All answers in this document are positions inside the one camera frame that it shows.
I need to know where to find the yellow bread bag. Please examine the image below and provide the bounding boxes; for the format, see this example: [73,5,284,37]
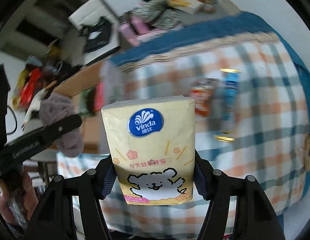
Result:
[167,0,204,15]

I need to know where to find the orange snack packet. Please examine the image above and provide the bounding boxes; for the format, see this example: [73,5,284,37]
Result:
[190,78,219,117]

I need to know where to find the patterned black white bag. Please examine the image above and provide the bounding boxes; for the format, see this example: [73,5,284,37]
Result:
[131,0,181,30]

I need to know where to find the cardboard box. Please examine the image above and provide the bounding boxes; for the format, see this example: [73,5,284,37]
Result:
[53,60,109,154]

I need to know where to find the white goose plush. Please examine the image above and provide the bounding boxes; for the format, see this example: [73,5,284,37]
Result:
[21,80,57,130]

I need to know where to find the red plastic bag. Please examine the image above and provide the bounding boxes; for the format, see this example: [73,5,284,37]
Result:
[19,68,43,110]

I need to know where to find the green knitted cloth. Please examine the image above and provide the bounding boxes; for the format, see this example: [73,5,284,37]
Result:
[77,87,95,118]

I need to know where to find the pink suitcase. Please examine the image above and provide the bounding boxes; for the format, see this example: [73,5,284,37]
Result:
[118,15,166,47]

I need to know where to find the white chair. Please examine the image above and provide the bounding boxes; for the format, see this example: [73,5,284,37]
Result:
[68,0,120,65]

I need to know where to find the red snack packet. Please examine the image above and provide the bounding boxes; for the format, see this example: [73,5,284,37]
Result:
[94,82,104,112]

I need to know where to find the person hand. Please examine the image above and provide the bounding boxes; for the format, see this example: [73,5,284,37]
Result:
[0,166,39,235]

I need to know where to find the plaid checkered blanket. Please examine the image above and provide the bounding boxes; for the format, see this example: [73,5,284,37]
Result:
[55,31,310,240]

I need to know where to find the yellow Vinda tissue pack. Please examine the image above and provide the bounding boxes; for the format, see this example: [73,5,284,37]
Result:
[101,96,195,205]

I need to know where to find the black plastic bag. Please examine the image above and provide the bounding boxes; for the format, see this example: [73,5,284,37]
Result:
[78,16,112,54]

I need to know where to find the blue tube package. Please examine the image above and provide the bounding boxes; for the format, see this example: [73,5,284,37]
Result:
[215,68,241,142]

